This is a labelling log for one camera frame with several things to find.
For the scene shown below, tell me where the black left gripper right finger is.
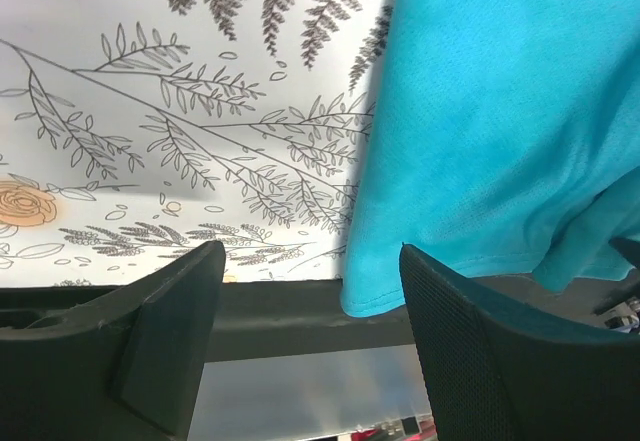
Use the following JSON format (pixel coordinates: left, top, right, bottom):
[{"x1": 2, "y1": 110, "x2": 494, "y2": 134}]
[{"x1": 399, "y1": 244, "x2": 639, "y2": 440}]

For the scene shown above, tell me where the floral patterned table mat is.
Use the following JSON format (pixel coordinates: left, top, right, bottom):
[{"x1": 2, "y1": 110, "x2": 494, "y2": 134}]
[{"x1": 1, "y1": 0, "x2": 394, "y2": 288}]

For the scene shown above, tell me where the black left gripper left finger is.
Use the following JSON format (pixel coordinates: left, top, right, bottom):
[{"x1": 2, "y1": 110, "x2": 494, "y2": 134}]
[{"x1": 1, "y1": 241, "x2": 225, "y2": 440}]

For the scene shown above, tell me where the teal t-shirt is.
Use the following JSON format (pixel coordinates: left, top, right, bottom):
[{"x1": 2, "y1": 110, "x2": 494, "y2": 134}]
[{"x1": 341, "y1": 0, "x2": 639, "y2": 317}]

